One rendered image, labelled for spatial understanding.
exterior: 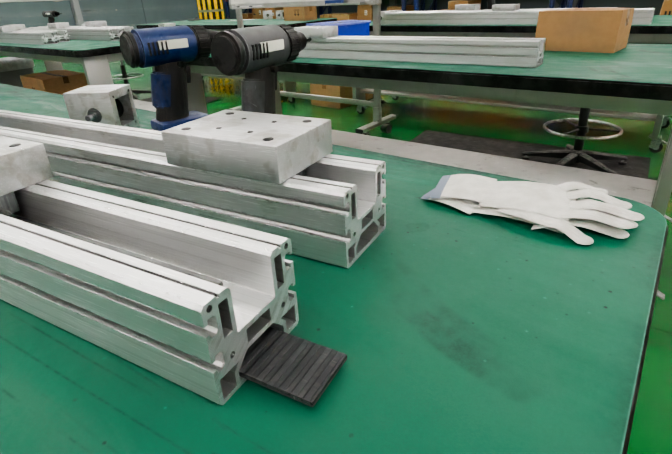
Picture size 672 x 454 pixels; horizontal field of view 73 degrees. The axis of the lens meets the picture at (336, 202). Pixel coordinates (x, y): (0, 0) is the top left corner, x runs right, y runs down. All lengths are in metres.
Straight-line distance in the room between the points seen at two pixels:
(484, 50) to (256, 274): 1.47
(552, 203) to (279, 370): 0.38
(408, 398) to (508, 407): 0.07
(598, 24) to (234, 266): 1.88
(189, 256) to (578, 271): 0.37
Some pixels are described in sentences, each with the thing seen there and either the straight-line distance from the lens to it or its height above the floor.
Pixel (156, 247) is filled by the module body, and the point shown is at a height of 0.84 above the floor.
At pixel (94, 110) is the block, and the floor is 0.84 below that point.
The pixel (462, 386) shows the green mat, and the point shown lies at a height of 0.78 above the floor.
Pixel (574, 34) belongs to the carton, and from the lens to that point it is 2.12.
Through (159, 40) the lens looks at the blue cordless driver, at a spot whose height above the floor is 0.98.
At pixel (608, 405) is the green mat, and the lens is 0.38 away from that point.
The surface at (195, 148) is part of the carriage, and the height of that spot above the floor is 0.89.
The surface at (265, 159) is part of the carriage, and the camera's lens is 0.46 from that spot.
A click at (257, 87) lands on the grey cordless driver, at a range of 0.69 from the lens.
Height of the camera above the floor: 1.04
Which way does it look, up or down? 25 degrees down
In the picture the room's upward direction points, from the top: 3 degrees counter-clockwise
